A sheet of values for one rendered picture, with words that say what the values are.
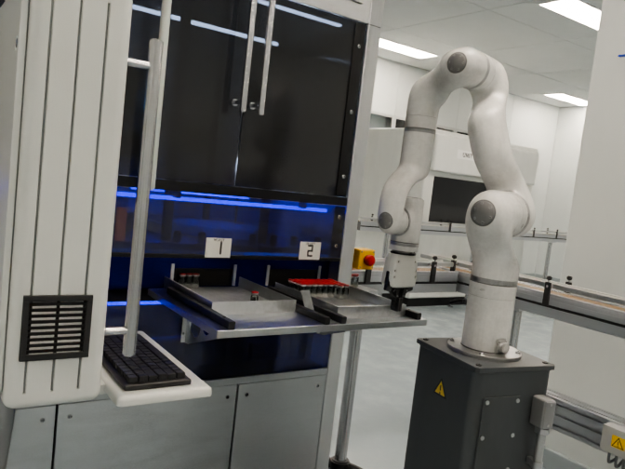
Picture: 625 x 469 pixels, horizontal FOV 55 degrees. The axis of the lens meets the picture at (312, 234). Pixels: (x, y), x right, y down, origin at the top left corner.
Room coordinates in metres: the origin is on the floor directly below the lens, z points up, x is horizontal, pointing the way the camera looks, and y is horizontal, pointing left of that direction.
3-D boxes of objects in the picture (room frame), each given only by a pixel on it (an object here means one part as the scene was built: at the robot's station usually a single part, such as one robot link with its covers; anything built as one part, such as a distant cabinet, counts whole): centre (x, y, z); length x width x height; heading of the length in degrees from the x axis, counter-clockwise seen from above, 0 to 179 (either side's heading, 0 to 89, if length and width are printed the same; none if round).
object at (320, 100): (1.98, 0.08, 1.51); 0.43 x 0.01 x 0.59; 125
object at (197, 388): (1.33, 0.41, 0.79); 0.45 x 0.28 x 0.03; 35
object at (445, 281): (2.47, -0.34, 0.92); 0.69 x 0.16 x 0.16; 125
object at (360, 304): (1.87, -0.10, 0.90); 0.34 x 0.26 x 0.04; 35
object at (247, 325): (1.79, 0.05, 0.87); 0.70 x 0.48 x 0.02; 125
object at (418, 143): (1.73, -0.25, 1.28); 0.16 x 0.09 x 0.30; 139
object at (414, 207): (1.75, -0.27, 1.17); 0.09 x 0.08 x 0.13; 139
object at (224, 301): (1.75, 0.23, 0.90); 0.34 x 0.26 x 0.04; 35
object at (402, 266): (1.76, -0.27, 1.03); 0.10 x 0.08 x 0.11; 125
